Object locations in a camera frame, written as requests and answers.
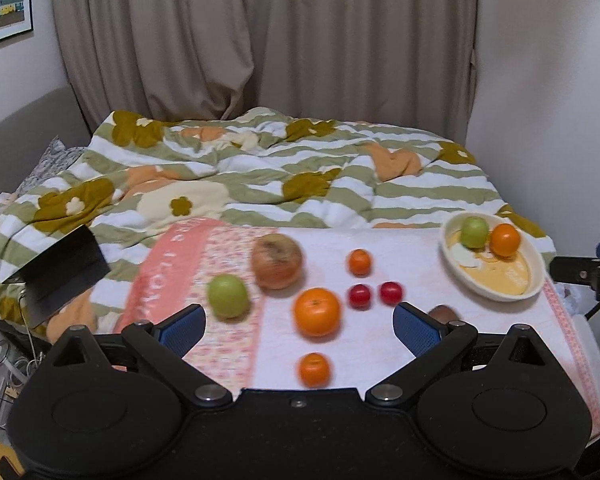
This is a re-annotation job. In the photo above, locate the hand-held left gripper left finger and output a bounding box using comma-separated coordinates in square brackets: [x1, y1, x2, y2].
[40, 304, 233, 408]

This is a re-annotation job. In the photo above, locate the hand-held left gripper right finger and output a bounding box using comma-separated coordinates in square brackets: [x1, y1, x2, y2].
[365, 301, 563, 408]

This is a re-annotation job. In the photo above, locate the green apple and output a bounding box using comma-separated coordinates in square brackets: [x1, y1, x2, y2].
[207, 274, 251, 320]
[460, 216, 490, 249]

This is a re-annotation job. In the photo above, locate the cream oval bowl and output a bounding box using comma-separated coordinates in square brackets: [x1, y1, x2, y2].
[440, 211, 546, 302]

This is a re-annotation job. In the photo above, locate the small orange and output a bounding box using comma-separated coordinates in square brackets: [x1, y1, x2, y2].
[298, 352, 332, 389]
[347, 248, 372, 277]

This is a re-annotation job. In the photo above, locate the large orange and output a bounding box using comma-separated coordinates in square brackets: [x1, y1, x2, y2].
[293, 287, 342, 338]

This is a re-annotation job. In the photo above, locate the large red apple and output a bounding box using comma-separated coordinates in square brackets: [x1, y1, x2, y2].
[251, 234, 304, 291]

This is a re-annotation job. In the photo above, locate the medium orange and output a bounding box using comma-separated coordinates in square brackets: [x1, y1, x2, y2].
[489, 223, 522, 257]

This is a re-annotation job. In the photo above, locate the pink floral cloth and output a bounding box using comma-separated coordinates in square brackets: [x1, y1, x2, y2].
[112, 217, 600, 433]

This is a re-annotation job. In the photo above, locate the black laptop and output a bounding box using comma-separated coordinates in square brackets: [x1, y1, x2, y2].
[2, 224, 112, 328]

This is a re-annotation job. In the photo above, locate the striped floral blanket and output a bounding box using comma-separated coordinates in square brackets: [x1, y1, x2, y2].
[0, 106, 558, 341]

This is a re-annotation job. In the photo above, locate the clear glass jar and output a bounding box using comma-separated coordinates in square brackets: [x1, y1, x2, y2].
[0, 340, 31, 386]

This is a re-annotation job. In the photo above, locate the grey patterned pillow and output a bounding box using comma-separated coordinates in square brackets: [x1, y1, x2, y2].
[17, 135, 88, 196]

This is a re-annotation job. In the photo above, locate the grey padded headboard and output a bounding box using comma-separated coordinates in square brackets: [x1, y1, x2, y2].
[0, 85, 93, 226]

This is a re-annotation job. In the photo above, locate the beige curtain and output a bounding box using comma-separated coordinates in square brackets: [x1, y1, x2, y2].
[49, 0, 481, 141]

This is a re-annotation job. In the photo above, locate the thin white cable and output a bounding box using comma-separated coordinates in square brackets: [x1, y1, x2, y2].
[17, 287, 37, 358]

